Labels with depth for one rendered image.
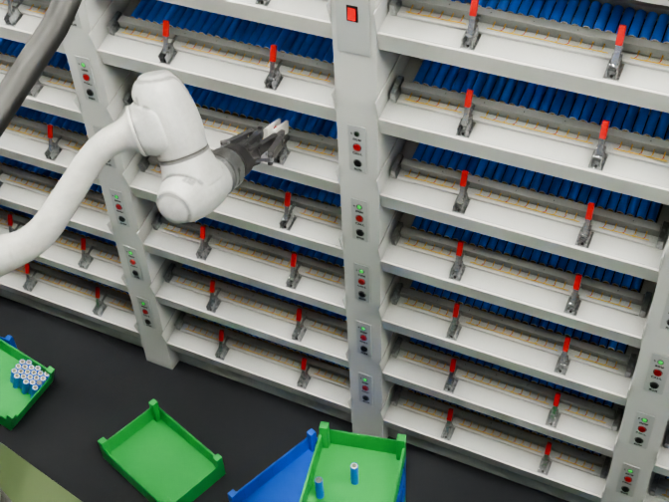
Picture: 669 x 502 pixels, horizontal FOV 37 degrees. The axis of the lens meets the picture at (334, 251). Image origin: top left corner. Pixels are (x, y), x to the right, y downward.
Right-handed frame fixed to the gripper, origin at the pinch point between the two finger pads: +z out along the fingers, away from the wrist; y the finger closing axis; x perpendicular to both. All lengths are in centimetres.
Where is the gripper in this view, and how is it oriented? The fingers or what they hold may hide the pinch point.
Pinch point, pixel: (276, 130)
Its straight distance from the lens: 224.8
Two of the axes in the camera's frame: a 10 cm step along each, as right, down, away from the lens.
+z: 4.3, -4.5, 7.8
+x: 0.5, -8.5, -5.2
